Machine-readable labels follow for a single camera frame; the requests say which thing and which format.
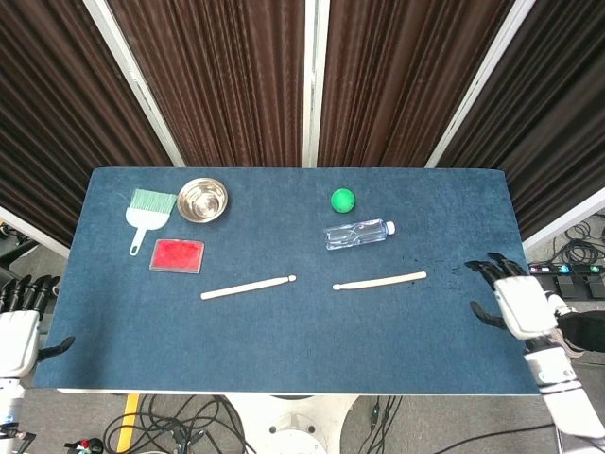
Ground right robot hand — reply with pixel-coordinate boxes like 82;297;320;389
464;252;576;354

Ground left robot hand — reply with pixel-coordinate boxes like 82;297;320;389
0;273;76;379

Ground wooden drumstick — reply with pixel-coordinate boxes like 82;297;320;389
332;271;428;291
199;274;298;302

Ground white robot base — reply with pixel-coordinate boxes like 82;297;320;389
225;393;356;454

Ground power strip with adapters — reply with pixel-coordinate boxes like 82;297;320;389
527;262;605;300

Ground person's leg with sneaker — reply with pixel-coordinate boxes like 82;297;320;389
543;292;605;357

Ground black plug with red button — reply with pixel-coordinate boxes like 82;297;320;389
63;437;105;454

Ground yellow floor tape strip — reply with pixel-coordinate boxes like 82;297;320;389
115;393;142;453

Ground white brush green bristles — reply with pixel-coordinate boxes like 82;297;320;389
125;188;179;257

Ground red pad in clear case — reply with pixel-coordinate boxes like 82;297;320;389
148;238;206;275

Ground clear plastic water bottle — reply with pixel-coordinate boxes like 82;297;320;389
323;218;397;252

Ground brown pleated partition panel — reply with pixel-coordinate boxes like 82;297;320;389
437;0;605;229
0;0;174;248
317;0;515;168
107;0;306;168

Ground green ball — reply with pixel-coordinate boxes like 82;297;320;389
330;187;357;215

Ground metal bowl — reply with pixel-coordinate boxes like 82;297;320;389
177;177;230;224

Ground blue table cloth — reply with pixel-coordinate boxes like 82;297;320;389
32;166;541;395

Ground black coiled cable bundle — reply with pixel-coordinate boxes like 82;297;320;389
561;219;605;266

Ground black floor cables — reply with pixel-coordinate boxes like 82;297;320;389
356;394;404;454

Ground black floor cable bundle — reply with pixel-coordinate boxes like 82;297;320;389
101;394;259;454

